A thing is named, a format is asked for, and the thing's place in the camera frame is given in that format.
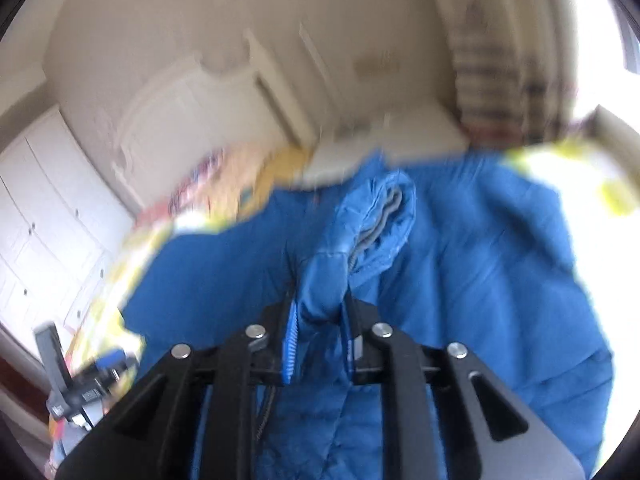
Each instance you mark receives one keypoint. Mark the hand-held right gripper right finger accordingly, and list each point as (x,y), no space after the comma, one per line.
(356,350)

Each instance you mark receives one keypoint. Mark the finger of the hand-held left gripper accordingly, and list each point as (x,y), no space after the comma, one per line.
(112,360)

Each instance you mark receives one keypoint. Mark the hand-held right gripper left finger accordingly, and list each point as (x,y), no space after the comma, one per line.
(287,345)

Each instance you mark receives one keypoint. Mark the blue down jacket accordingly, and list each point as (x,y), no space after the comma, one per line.
(475,270)

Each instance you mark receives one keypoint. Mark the yellow checked blanket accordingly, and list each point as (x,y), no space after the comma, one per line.
(130,255)

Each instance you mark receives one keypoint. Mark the white wardrobe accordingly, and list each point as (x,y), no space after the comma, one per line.
(45,220)

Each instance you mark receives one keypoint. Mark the yellow pillow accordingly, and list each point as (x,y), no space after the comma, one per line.
(265,180)

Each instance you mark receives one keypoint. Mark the floral print pillow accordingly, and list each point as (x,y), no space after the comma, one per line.
(197,185)

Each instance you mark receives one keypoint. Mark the white bed headboard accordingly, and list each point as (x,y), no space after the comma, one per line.
(165,130)

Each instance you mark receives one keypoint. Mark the patterned beige curtain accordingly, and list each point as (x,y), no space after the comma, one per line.
(495,60)

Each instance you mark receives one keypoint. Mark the white wooden post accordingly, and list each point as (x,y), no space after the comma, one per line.
(322,80)

